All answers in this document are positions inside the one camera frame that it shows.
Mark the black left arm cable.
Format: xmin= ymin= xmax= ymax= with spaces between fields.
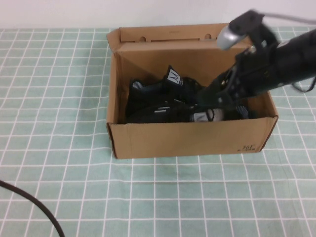
xmin=0 ymin=180 xmax=65 ymax=237

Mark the brown cardboard shoe box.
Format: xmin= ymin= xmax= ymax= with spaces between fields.
xmin=106 ymin=23 xmax=279 ymax=159

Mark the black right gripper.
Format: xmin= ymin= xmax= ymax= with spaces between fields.
xmin=197 ymin=43 xmax=281 ymax=108

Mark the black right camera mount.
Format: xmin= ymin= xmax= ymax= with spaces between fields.
xmin=229 ymin=9 xmax=281 ymax=50

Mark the black sneaker with upright tongue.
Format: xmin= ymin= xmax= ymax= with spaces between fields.
xmin=125 ymin=65 xmax=210 ymax=123

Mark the green checkered tablecloth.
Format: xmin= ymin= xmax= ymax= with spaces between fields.
xmin=0 ymin=26 xmax=316 ymax=237

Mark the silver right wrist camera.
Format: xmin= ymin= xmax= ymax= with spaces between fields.
xmin=216 ymin=25 xmax=247 ymax=52

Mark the black sneaker with white stripes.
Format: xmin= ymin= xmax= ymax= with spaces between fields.
xmin=127 ymin=100 xmax=259 ymax=123

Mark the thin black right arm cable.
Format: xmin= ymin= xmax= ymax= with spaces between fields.
xmin=291 ymin=76 xmax=316 ymax=94

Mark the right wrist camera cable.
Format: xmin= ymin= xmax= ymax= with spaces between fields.
xmin=260 ymin=11 xmax=316 ymax=25

